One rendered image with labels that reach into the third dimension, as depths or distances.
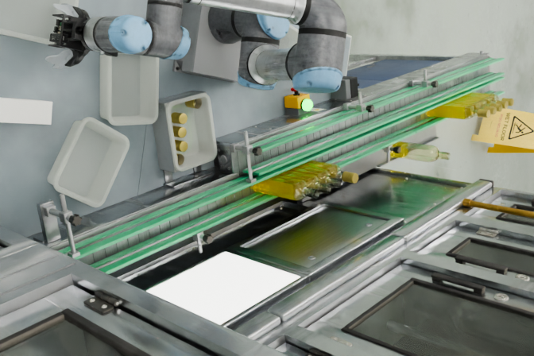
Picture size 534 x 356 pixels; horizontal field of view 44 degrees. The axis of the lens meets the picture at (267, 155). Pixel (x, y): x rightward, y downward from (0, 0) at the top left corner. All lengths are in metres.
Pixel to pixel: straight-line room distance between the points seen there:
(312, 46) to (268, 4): 0.15
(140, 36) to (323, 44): 0.44
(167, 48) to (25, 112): 0.52
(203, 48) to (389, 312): 0.96
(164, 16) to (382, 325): 0.90
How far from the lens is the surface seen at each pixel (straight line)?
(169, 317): 1.00
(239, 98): 2.32
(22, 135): 1.88
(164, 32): 1.43
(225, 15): 2.05
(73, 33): 1.48
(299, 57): 1.58
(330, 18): 1.57
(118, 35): 1.36
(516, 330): 1.69
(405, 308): 1.76
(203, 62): 2.07
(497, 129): 5.38
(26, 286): 1.21
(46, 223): 1.83
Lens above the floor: 2.44
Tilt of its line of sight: 44 degrees down
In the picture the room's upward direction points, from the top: 100 degrees clockwise
